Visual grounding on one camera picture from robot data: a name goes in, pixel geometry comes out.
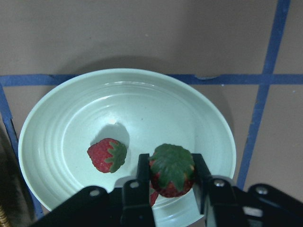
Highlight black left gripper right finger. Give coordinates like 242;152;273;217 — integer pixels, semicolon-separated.
192;154;303;227

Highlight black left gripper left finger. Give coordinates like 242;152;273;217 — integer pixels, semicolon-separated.
33;154;155;227

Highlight brown wicker basket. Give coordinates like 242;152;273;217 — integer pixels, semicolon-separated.
0;139;13;227

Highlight red strawberry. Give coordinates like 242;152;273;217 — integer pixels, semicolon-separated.
149;144;195;198
87;138;127;173
149;183;159;206

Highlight light green plate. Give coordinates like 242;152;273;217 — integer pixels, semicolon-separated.
18;68;237;227

